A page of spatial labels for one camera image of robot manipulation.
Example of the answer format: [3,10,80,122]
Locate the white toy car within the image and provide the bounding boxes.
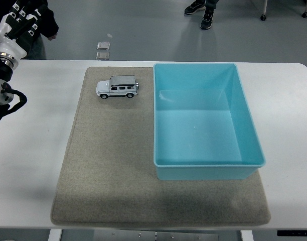
[96,75,140,99]

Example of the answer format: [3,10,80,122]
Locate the blue plastic box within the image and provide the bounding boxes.
[152,62,266,181]

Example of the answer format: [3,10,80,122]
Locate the person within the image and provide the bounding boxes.
[25,0,59,60]

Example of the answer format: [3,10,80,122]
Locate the beige felt mat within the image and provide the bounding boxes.
[50,66,271,228]

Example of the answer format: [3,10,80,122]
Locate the person's black shoe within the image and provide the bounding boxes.
[200,7,216,30]
[184,0,207,16]

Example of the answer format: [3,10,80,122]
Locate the white table leg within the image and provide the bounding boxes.
[48,228,63,241]
[240,229,254,241]

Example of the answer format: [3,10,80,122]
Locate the black table control panel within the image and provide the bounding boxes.
[277,229,307,237]

